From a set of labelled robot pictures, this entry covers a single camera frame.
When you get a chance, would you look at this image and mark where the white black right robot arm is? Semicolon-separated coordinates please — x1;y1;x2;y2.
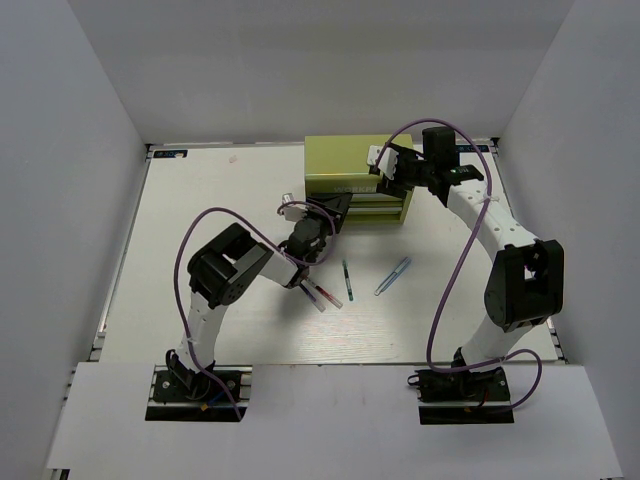
367;123;564;403

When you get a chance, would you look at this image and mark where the red ink clear pen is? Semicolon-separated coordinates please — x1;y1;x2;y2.
305;278;343;309

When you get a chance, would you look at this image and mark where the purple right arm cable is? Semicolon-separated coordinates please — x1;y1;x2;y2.
375;117;544;412

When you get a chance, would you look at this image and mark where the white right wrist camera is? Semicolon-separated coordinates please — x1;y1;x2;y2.
366;145;398;180

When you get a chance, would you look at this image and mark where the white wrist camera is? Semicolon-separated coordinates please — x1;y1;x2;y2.
276;193;307;223
366;145;398;180

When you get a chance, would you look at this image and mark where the green top drawer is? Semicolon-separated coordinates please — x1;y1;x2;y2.
305;191;407;206

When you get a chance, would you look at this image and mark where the green metal tool chest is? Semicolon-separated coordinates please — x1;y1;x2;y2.
304;135;412;224

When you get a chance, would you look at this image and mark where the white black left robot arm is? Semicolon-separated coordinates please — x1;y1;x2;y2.
166;193;353;400

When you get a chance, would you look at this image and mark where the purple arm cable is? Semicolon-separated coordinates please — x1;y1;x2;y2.
375;117;544;412
173;200;335;420

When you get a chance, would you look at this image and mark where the blue right corner label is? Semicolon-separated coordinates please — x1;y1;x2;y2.
456;144;490;153

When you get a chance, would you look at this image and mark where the blue corner label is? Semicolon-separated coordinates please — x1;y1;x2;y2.
153;149;188;159
456;144;490;153

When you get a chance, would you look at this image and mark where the purple ink clear pen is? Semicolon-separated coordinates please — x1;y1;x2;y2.
299;284;326;312

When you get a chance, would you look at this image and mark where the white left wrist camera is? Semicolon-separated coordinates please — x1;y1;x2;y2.
276;193;307;223

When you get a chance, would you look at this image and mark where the green drawer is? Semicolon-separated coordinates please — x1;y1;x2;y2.
305;191;407;206
345;206;403;224

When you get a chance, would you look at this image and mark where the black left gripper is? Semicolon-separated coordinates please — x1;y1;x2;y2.
301;191;351;243

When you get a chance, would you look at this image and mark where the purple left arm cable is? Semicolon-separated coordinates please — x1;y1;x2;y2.
173;200;335;420

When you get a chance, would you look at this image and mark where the green bottom drawer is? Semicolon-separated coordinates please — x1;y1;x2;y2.
345;206;403;224

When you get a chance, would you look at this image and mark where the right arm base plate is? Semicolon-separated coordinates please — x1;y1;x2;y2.
407;367;514;425

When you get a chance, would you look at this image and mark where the blue left corner label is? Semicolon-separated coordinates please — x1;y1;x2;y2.
153;149;188;159

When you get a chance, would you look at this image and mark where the green capped clear pen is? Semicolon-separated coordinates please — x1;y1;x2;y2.
341;259;354;302

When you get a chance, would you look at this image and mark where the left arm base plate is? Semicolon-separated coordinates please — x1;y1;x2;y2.
145;366;252;423

